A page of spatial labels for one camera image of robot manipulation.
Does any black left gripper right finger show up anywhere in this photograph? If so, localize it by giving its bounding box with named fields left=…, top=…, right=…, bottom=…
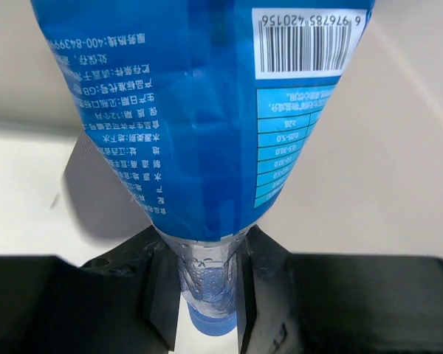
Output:
left=236, top=227, right=443, bottom=353

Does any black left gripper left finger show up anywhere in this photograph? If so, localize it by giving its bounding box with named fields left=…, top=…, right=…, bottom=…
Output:
left=0, top=227, right=179, bottom=353

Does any blue cap water bottle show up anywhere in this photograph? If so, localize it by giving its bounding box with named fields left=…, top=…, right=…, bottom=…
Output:
left=32, top=1, right=374, bottom=336

